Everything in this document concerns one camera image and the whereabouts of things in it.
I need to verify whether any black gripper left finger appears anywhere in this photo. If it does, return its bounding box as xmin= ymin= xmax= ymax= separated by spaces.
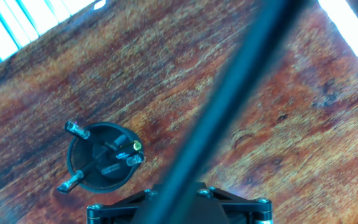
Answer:
xmin=86 ymin=183 xmax=161 ymax=224

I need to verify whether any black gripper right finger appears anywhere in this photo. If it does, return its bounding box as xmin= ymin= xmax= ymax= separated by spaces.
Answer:
xmin=196 ymin=182 xmax=273 ymax=224

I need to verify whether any black pen silver clip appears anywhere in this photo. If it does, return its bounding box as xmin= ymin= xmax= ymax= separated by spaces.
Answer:
xmin=56 ymin=149 xmax=108 ymax=195

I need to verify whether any black pen clear end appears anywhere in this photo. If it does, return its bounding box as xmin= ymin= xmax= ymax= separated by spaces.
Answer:
xmin=100 ymin=151 xmax=145 ymax=175

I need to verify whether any black mesh pen holder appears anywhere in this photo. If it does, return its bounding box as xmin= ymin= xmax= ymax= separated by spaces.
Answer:
xmin=66 ymin=121 xmax=145 ymax=194

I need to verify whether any black pen gold end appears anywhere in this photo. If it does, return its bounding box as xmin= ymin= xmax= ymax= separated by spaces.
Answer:
xmin=110 ymin=140 xmax=143 ymax=158

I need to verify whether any black pen clear cap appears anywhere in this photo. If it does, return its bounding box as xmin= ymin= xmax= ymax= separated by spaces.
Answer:
xmin=64 ymin=120 xmax=117 ymax=150

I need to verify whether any wood grain table mat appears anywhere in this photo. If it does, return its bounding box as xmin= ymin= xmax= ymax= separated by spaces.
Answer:
xmin=0 ymin=0 xmax=358 ymax=224

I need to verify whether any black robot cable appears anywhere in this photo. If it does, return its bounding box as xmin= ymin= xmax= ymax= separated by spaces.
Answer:
xmin=141 ymin=0 xmax=307 ymax=224

